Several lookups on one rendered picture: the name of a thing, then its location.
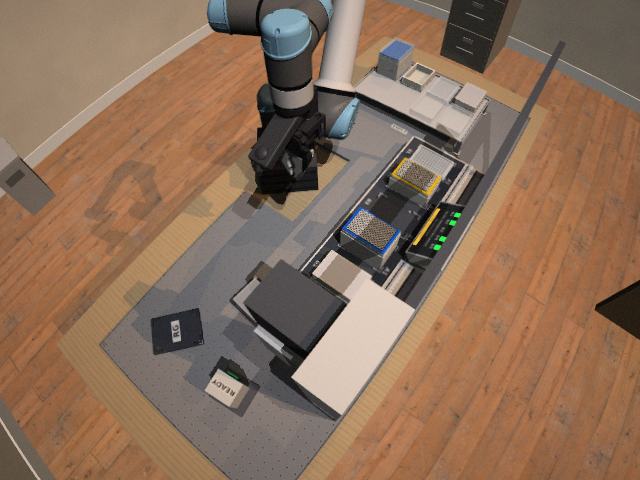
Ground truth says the yellow tip rack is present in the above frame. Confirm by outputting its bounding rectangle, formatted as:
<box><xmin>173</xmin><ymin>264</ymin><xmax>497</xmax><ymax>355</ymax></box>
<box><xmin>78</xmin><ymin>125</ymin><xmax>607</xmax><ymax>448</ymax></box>
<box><xmin>388</xmin><ymin>158</ymin><xmax>441</xmax><ymax>207</ymax></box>

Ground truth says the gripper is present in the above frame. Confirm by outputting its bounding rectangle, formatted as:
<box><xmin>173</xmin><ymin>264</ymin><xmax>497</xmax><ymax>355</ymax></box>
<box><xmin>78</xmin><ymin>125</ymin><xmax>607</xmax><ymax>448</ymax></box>
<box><xmin>273</xmin><ymin>86</ymin><xmax>326</xmax><ymax>180</ymax></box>

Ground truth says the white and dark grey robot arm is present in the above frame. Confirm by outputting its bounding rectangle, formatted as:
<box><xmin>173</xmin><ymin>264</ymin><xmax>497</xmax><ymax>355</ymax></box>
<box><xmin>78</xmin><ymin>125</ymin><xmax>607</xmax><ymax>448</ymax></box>
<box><xmin>207</xmin><ymin>0</ymin><xmax>366</xmax><ymax>171</ymax></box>

